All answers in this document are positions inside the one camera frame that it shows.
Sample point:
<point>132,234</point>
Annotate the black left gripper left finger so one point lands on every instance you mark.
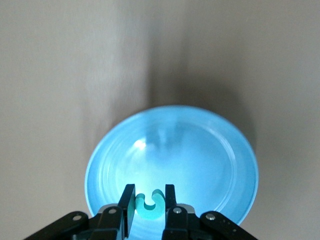
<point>110,222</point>

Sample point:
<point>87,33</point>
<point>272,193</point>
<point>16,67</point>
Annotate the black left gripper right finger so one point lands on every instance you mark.
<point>175,225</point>

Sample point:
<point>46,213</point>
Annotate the teal letter c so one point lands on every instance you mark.
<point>150,215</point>

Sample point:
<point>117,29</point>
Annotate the blue plate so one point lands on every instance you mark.
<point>187,155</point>

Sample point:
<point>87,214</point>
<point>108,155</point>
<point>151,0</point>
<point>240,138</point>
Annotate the brown table cover sheet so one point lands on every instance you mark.
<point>50,75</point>

